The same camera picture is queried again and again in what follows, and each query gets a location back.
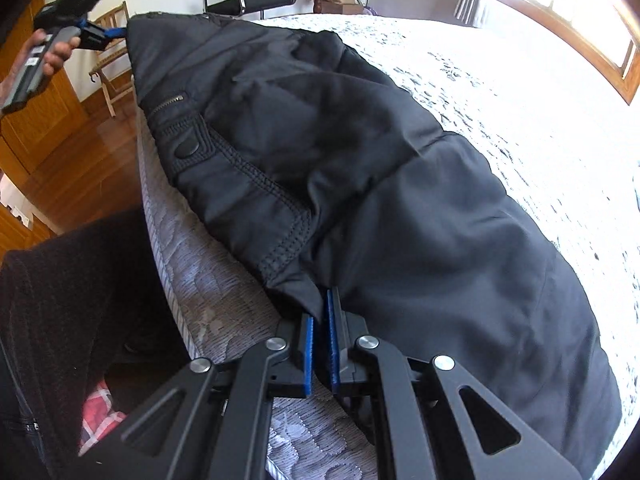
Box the person black jacket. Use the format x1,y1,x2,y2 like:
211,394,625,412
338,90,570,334
1,208,189,479

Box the black padded pants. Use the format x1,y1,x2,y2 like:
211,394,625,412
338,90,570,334
124,12,624,478

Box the wooden framed window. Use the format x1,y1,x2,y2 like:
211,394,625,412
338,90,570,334
497,0,639,104

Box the wooden folding chair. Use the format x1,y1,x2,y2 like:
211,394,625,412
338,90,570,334
89,1,134,117

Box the cardboard box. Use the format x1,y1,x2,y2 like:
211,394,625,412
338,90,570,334
320,0,364,15

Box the quilted lavender bedspread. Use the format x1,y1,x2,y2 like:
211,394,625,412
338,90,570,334
131,12,640,480

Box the person left hand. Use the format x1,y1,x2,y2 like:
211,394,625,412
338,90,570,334
1,26,80,114

